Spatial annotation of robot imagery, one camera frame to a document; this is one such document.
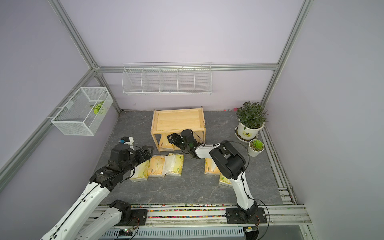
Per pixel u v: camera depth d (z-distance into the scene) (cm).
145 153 69
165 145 94
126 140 69
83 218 45
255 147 89
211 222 74
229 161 55
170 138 89
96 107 81
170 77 99
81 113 83
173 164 88
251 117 89
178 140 87
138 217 73
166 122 87
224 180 82
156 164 87
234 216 74
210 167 88
